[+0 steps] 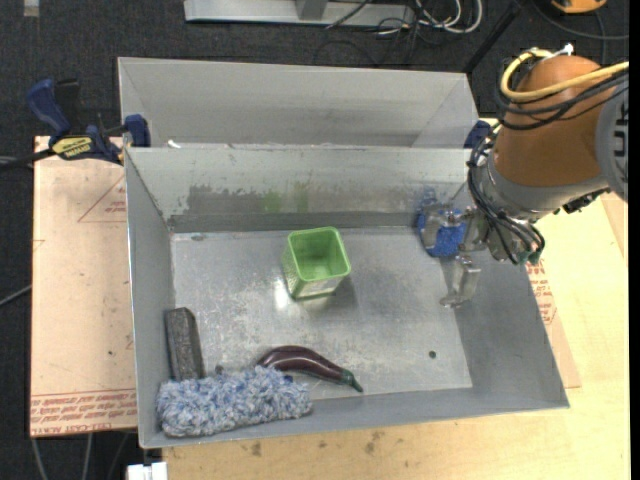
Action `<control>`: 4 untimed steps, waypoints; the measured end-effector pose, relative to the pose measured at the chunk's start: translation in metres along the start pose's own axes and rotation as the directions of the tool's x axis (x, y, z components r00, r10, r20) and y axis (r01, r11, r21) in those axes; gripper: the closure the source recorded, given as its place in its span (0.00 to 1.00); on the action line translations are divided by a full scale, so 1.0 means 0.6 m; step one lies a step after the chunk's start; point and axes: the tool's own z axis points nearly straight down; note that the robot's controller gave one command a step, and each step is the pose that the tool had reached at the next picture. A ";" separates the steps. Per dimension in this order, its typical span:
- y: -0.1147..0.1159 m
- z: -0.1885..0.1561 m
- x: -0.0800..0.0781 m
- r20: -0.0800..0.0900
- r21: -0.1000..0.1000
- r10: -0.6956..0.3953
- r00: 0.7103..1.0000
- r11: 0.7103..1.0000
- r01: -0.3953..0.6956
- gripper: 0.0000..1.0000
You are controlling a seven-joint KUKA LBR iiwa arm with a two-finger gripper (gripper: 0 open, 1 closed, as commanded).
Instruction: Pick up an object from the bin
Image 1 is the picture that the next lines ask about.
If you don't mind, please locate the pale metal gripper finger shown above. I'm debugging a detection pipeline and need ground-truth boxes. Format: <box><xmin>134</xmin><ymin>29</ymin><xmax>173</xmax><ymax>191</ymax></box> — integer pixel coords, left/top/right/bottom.
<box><xmin>417</xmin><ymin>208</ymin><xmax>469</xmax><ymax>249</ymax></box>
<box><xmin>438</xmin><ymin>253</ymin><xmax>482</xmax><ymax>310</ymax></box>

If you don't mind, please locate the blue sponge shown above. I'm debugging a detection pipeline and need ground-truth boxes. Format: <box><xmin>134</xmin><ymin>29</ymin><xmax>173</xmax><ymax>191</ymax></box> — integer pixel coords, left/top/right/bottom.
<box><xmin>418</xmin><ymin>206</ymin><xmax>470</xmax><ymax>258</ymax></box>

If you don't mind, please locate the grey metal bin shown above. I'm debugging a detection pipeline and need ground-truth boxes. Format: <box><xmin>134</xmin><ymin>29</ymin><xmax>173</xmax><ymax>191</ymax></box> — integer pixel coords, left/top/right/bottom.
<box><xmin>117</xmin><ymin>56</ymin><xmax>571</xmax><ymax>450</ymax></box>

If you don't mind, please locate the green plastic cup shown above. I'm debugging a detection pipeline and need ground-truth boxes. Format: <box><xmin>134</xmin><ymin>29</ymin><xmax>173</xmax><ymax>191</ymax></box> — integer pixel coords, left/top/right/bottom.
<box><xmin>280</xmin><ymin>226</ymin><xmax>352</xmax><ymax>302</ymax></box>

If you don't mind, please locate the purple toy eggplant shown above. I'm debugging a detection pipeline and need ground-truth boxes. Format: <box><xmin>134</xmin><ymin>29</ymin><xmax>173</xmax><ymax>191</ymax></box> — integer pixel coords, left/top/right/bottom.
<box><xmin>255</xmin><ymin>345</ymin><xmax>365</xmax><ymax>394</ymax></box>

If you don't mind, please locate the blue and white fluffy cloth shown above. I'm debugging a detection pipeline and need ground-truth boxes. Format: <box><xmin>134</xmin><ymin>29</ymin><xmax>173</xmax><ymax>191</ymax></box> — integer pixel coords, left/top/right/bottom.
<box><xmin>154</xmin><ymin>365</ymin><xmax>315</xmax><ymax>439</ymax></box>

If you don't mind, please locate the dark grey flat block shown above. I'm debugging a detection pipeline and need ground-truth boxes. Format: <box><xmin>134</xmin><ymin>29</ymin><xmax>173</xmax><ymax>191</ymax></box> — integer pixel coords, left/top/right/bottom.
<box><xmin>163</xmin><ymin>306</ymin><xmax>206</xmax><ymax>382</ymax></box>

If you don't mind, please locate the brown cardboard board red print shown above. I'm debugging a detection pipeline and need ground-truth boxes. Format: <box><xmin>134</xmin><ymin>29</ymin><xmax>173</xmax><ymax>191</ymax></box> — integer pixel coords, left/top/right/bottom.
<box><xmin>29</xmin><ymin>135</ymin><xmax>584</xmax><ymax>439</ymax></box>

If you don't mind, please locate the black cylinder on white bracket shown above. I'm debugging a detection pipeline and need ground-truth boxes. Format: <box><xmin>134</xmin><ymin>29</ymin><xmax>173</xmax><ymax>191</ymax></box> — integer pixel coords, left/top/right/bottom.
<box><xmin>562</xmin><ymin>191</ymin><xmax>610</xmax><ymax>214</ymax></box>

